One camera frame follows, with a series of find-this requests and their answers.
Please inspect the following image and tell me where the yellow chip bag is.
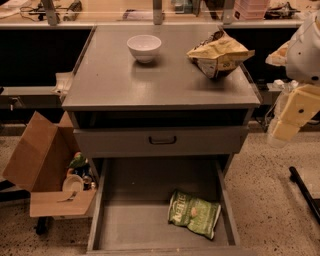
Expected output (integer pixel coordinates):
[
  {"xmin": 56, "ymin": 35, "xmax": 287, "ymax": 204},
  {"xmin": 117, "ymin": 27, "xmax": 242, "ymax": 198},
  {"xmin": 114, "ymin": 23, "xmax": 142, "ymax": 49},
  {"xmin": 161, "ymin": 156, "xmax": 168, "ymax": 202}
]
[{"xmin": 187, "ymin": 29, "xmax": 255, "ymax": 79}]

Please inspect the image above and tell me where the brown cardboard box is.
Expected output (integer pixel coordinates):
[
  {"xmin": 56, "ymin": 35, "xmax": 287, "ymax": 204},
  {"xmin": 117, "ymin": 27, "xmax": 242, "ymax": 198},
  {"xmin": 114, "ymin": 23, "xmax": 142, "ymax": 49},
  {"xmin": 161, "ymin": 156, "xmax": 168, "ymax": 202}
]
[{"xmin": 3, "ymin": 112, "xmax": 96, "ymax": 219}]

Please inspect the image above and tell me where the white ceramic bowl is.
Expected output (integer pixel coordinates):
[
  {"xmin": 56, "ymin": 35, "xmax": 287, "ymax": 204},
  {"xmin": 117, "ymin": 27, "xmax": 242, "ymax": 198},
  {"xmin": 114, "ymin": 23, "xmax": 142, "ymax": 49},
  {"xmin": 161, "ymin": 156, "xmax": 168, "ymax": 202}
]
[{"xmin": 127, "ymin": 35, "xmax": 162, "ymax": 63}]

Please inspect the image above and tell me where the black floor bar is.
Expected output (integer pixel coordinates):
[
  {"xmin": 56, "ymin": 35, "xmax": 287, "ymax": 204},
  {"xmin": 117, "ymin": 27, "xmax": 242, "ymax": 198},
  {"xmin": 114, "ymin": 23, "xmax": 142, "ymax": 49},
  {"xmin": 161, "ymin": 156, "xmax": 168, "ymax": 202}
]
[{"xmin": 289, "ymin": 166, "xmax": 320, "ymax": 225}]

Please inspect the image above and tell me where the white paper plate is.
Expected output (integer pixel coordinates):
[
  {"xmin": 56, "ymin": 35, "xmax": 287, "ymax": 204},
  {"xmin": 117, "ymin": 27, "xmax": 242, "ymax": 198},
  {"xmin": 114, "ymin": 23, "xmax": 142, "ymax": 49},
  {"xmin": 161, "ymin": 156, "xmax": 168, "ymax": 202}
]
[{"xmin": 62, "ymin": 174, "xmax": 84, "ymax": 192}]

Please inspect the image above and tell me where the closed grey drawer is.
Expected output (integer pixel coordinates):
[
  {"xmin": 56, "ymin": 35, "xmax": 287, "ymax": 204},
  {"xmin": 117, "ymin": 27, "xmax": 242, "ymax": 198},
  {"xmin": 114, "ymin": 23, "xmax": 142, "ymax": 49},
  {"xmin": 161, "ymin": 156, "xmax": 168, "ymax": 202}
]
[{"xmin": 74, "ymin": 126, "xmax": 248, "ymax": 158}]

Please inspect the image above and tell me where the black drawer handle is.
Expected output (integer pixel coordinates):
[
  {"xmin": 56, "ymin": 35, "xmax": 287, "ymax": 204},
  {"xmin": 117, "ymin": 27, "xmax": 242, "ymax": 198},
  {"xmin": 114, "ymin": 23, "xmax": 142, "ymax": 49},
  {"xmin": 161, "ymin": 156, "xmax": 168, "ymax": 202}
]
[{"xmin": 148, "ymin": 136, "xmax": 177, "ymax": 145}]

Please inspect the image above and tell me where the pink plastic crate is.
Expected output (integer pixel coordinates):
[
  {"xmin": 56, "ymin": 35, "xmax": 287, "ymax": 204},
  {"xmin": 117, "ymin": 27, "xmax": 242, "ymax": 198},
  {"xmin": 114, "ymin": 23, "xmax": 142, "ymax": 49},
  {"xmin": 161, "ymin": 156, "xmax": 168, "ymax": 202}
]
[{"xmin": 234, "ymin": 0, "xmax": 270, "ymax": 20}]

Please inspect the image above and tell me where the open bottom drawer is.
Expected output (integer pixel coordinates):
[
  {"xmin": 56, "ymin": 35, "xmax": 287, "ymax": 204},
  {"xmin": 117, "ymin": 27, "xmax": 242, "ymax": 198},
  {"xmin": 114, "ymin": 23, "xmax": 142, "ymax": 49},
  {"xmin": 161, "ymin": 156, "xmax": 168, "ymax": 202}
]
[{"xmin": 87, "ymin": 157, "xmax": 257, "ymax": 256}]

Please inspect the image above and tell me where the grey metal drawer cabinet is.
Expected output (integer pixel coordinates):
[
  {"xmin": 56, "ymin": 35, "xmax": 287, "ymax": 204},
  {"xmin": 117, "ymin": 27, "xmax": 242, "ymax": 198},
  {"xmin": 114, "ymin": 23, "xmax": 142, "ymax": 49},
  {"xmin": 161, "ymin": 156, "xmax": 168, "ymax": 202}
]
[{"xmin": 61, "ymin": 23, "xmax": 262, "ymax": 161}]

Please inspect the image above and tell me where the green jalapeno chip bag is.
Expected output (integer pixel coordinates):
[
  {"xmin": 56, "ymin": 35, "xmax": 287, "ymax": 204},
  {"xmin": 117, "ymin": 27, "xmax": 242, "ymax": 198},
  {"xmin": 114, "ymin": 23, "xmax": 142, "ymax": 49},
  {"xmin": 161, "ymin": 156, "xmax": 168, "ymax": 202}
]
[{"xmin": 168, "ymin": 190, "xmax": 221, "ymax": 240}]

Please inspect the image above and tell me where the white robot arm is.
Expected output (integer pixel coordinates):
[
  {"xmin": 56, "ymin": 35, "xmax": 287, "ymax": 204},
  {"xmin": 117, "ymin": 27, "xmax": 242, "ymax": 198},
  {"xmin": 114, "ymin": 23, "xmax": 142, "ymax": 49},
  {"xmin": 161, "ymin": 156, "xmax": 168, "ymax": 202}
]
[{"xmin": 267, "ymin": 10, "xmax": 320, "ymax": 148}]

